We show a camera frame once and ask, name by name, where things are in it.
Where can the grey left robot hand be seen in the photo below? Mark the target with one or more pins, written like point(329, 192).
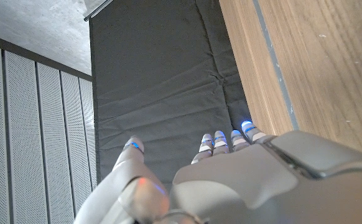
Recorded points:
point(246, 186)

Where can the wooden table panel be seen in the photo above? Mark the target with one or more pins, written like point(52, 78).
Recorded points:
point(272, 59)

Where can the black backdrop cloth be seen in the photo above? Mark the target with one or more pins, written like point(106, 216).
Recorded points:
point(156, 77)

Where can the black backdrop stand pole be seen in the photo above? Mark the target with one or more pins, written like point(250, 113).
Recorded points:
point(97, 10)

